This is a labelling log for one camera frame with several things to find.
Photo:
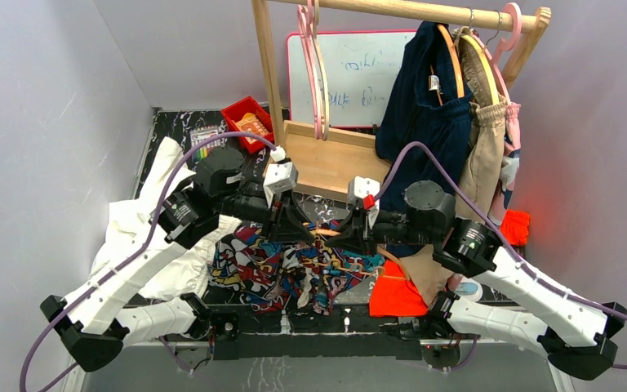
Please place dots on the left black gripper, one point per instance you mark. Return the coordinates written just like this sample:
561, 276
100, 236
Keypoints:
289, 219

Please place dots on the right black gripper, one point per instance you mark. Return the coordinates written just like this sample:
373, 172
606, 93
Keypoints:
353, 237

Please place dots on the comic print shorts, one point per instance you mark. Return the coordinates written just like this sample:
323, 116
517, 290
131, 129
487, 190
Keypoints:
270, 276

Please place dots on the orange wooden hanger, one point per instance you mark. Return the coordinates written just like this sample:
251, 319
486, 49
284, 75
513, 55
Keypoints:
327, 232

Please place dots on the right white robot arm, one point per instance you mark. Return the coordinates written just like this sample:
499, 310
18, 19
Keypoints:
575, 338

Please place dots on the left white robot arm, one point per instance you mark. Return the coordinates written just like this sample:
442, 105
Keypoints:
94, 322

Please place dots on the orange shorts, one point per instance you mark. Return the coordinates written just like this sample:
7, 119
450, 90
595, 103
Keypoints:
394, 295

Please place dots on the beige shorts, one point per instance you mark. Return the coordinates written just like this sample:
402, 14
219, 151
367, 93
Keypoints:
429, 276

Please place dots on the beige plastic hanger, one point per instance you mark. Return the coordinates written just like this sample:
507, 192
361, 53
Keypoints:
322, 71

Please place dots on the navy blue shorts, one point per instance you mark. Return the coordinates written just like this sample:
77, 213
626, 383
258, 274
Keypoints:
423, 105

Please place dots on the orange hanger with navy shorts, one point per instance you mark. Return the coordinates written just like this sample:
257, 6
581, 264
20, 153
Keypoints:
455, 62

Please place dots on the pink plastic hanger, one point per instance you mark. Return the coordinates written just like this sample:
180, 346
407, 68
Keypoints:
304, 19

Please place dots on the yellow hanger with beige shorts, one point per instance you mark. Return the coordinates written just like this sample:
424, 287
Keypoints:
476, 68

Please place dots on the pink hanger far right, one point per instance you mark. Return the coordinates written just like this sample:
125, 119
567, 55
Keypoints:
503, 48

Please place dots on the wooden clothes rack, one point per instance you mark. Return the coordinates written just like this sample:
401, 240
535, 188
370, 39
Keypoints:
327, 166

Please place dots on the orange card box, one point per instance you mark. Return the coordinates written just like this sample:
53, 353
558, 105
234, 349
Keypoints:
251, 124

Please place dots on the red plastic bin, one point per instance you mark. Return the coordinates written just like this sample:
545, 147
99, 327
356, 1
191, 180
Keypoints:
234, 113

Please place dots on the marker pen pack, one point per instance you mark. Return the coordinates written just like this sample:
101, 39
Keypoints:
199, 135

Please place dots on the small red cloth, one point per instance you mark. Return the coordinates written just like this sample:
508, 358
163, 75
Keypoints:
515, 227

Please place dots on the pink framed whiteboard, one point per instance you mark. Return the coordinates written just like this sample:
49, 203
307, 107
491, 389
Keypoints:
361, 69

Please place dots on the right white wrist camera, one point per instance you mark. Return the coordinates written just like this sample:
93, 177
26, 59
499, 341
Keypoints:
362, 193

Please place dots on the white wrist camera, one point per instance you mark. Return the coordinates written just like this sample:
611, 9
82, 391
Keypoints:
362, 193
281, 175

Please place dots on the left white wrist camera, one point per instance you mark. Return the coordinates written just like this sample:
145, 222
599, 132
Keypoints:
281, 175

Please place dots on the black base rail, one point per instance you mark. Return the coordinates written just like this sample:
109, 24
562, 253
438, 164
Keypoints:
348, 331

